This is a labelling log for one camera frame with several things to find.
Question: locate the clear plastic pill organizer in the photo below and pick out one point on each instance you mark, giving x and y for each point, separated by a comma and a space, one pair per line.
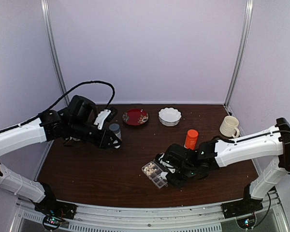
152, 171

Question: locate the small white bottle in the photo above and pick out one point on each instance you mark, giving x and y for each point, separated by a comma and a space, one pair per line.
163, 175

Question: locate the orange pill bottle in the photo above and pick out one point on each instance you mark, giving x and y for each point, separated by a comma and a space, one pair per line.
191, 139

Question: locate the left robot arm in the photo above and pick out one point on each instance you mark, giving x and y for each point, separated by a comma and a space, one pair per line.
79, 120

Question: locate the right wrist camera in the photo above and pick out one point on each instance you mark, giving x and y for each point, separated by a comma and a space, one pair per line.
165, 166

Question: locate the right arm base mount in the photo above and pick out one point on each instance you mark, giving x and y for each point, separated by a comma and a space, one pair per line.
243, 210

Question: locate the aluminium frame post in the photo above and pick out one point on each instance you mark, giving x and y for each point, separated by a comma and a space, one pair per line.
241, 51
51, 41

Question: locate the front aluminium rail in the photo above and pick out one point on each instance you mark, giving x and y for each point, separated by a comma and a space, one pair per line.
199, 218

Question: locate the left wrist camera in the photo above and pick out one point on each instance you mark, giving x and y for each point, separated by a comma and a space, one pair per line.
105, 115

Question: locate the right aluminium frame post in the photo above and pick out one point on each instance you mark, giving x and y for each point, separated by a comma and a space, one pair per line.
241, 51

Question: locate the white scalloped dish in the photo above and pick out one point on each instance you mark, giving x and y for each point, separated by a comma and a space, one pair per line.
169, 116

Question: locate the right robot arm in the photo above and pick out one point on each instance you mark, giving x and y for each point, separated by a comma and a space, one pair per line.
182, 163

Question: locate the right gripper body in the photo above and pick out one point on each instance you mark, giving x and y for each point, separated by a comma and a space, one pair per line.
179, 182

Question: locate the grey capped supplement bottle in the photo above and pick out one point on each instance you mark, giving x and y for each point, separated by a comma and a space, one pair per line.
115, 128

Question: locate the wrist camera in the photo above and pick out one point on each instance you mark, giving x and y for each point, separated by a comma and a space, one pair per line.
165, 166
105, 115

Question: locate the white cup at right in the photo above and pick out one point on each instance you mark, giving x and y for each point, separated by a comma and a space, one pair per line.
229, 127

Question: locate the left aluminium frame post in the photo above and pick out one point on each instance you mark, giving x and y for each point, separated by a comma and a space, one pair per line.
51, 41

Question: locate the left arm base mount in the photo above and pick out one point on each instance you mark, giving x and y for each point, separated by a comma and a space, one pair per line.
55, 212

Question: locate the red floral plate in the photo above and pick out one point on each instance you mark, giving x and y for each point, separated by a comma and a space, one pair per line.
135, 117

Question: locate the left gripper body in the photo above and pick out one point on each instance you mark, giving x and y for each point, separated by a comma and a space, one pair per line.
103, 138

